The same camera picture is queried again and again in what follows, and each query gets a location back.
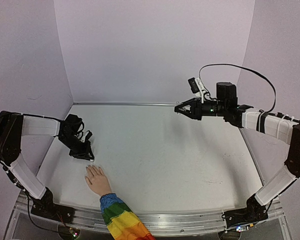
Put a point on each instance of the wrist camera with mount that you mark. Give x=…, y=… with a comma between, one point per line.
x=198, y=89
x=85, y=136

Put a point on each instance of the rainbow striped sleeve forearm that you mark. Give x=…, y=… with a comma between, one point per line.
x=121, y=221

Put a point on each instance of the aluminium front frame rail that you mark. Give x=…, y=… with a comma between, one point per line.
x=176, y=224

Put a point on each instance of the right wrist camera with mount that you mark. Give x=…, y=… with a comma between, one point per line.
x=198, y=89

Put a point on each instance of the aluminium table edge rail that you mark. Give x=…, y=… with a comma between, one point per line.
x=125, y=104

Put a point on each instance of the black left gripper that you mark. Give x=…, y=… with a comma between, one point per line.
x=86, y=149

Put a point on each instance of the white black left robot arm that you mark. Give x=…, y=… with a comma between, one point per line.
x=70, y=132

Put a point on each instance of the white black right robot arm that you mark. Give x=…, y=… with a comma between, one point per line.
x=280, y=126

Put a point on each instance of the clear nail polish bottle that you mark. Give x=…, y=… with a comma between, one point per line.
x=182, y=108

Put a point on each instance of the mannequin hand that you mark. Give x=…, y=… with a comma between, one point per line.
x=97, y=181

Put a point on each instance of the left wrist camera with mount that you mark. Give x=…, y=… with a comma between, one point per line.
x=85, y=136

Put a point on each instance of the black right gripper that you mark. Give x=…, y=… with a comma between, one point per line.
x=196, y=109

